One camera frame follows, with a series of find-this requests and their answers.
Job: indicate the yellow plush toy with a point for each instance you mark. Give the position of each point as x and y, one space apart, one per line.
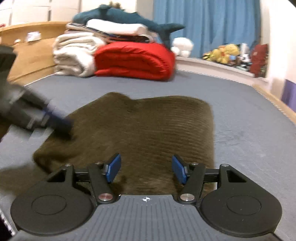
222 54

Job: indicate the patterned folded cloth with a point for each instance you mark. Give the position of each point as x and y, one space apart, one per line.
110 38

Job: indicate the white folded cloth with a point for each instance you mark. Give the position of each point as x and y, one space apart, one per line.
117 28

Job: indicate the olive corduroy pants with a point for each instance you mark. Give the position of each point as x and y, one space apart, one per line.
145 132

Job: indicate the purple box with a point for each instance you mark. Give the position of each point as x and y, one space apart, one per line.
289 95

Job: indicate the blue shark plush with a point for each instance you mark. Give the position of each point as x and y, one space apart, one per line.
108 13

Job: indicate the white plush toy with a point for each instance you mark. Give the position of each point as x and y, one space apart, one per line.
182 47

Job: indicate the blue curtain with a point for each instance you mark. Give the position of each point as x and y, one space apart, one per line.
211 23

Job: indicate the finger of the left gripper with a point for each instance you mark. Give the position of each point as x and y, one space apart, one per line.
61 126

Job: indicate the red folded blanket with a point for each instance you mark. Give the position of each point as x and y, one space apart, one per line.
150 61

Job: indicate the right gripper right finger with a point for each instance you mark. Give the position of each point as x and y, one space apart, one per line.
191 176

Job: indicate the wooden bed frame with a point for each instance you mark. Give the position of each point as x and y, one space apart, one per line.
33 44

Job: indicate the cream folded blanket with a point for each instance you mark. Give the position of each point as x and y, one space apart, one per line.
73 53

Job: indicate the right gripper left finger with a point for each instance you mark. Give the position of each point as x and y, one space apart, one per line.
101 175

